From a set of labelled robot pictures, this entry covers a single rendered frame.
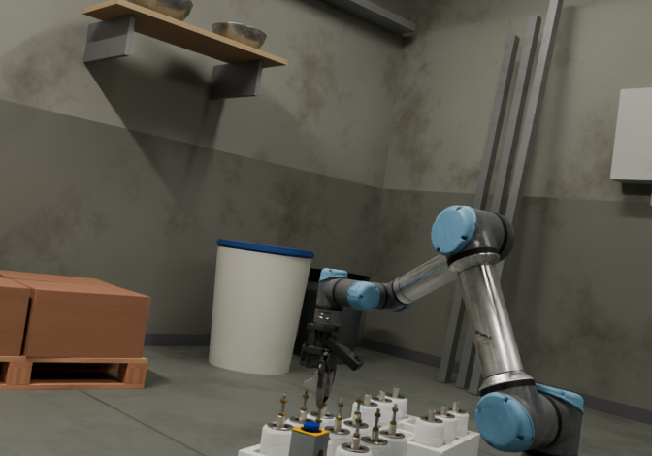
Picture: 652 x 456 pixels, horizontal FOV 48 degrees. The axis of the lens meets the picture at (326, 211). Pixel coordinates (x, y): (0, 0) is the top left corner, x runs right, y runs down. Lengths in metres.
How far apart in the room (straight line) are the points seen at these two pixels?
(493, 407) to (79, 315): 2.23
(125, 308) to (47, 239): 1.05
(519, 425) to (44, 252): 3.31
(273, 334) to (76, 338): 1.27
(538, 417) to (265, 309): 2.80
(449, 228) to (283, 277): 2.63
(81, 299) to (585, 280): 3.10
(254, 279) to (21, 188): 1.36
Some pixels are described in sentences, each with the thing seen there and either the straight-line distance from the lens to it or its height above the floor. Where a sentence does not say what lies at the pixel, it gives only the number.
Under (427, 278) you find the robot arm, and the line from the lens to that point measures 1.91.
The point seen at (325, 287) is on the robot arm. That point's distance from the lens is 1.99.
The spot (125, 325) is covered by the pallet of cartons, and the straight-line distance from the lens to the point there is 3.50.
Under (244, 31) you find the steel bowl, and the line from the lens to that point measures 4.50.
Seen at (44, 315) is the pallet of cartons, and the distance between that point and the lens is 3.35.
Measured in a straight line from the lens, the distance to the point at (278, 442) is 2.10.
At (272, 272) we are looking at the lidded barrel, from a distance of 4.18.
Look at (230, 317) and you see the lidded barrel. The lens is 4.26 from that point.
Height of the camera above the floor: 0.76
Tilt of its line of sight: 3 degrees up
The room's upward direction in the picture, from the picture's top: 8 degrees clockwise
